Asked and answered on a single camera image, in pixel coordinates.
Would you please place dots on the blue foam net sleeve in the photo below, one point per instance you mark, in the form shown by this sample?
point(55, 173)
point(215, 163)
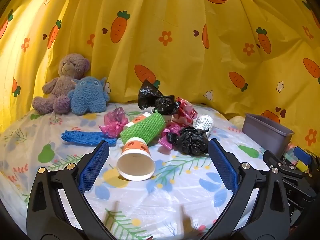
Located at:
point(82, 137)

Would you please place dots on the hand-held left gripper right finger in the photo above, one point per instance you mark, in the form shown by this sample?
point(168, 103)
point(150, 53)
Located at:
point(222, 165)

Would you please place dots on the purple teddy bear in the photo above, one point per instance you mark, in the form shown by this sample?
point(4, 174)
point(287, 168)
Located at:
point(71, 66)

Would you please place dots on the pastel plaid tissue pack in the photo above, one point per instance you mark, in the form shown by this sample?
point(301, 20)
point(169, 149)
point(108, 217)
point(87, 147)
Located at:
point(288, 155)

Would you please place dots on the yellow tissue pack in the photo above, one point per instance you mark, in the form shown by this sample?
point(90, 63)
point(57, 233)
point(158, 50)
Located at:
point(301, 166)

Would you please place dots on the red patterned plastic bag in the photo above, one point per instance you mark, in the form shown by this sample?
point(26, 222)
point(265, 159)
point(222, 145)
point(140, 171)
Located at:
point(185, 112)

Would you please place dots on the beige paper cup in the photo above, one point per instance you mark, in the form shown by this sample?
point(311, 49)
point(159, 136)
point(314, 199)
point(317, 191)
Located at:
point(168, 119)

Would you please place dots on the grey plastic bin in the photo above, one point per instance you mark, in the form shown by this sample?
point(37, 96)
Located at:
point(262, 135)

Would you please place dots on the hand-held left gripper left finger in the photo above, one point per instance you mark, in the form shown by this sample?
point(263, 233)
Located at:
point(93, 165)

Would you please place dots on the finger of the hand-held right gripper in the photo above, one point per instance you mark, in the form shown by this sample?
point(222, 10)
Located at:
point(302, 155)
point(272, 158)

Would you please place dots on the pink plastic bag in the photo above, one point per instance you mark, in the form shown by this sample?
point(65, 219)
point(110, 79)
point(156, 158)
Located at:
point(166, 142)
point(113, 123)

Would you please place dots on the orange and white paper cup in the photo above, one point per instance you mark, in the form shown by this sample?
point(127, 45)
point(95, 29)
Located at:
point(137, 120)
point(135, 155)

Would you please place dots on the green foam net sleeve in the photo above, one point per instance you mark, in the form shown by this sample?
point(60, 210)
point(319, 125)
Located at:
point(145, 130)

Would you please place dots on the checked white paper cup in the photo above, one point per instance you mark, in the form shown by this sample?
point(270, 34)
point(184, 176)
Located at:
point(203, 125)

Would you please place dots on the blue plush monster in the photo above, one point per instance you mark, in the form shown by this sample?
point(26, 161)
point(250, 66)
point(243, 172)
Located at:
point(87, 97)

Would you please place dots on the yellow carrot print curtain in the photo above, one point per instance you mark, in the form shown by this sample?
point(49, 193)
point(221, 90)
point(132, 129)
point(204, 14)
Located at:
point(175, 55)

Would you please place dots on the black plastic bag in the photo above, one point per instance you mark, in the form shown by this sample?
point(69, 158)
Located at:
point(190, 141)
point(150, 96)

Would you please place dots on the pale yellow plush toy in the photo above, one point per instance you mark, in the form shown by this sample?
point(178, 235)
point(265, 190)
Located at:
point(236, 121)

